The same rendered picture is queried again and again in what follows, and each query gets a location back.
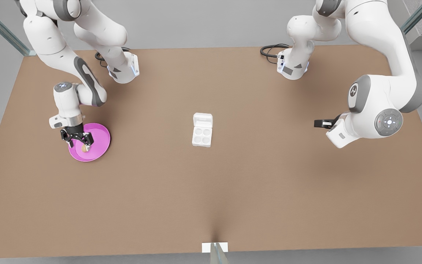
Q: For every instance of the small beige egg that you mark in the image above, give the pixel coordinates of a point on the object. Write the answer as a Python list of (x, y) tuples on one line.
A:
[(85, 148)]

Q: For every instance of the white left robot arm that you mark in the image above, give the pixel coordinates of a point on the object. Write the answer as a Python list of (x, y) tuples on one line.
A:
[(379, 99)]

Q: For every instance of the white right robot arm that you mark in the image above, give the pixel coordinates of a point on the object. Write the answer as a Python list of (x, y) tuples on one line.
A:
[(46, 40)]

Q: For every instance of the white egg box base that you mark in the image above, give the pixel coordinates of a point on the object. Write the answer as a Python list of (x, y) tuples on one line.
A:
[(202, 136)]

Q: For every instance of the round pink plate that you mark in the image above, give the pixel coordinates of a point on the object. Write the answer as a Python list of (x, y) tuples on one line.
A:
[(95, 141)]

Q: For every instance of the silver frame post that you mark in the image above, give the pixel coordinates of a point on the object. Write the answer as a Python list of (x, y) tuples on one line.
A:
[(418, 14), (2, 27), (216, 253)]

